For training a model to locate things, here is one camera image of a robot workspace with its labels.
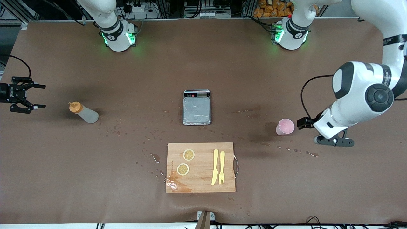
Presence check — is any pink plastic cup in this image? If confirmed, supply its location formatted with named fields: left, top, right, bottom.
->
left=275, top=118, right=295, bottom=136

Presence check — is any clear squeeze bottle orange cap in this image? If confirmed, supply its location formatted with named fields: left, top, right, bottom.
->
left=69, top=101, right=99, bottom=124

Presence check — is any yellow plastic fork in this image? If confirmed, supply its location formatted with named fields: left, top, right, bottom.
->
left=218, top=151, right=225, bottom=185

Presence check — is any yellow plastic knife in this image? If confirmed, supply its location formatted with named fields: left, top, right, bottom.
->
left=211, top=149, right=219, bottom=186

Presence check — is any silver digital kitchen scale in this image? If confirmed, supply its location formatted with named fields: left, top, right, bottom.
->
left=182, top=89, right=211, bottom=126

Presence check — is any wooden cutting board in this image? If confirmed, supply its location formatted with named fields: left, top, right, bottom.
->
left=166, top=142, right=239, bottom=193

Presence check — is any orange snack bag pile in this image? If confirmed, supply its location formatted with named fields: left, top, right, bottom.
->
left=253, top=0, right=294, bottom=18

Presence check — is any white power strip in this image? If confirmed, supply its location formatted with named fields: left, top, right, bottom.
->
left=126, top=3, right=159, bottom=19

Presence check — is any metal table edge clamp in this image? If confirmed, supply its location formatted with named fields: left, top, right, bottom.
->
left=197, top=211, right=215, bottom=229

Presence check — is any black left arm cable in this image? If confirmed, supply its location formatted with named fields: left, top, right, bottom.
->
left=300, top=75, right=334, bottom=121

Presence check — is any black floor cable bundle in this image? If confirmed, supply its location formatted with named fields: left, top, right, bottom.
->
left=305, top=216, right=407, bottom=229

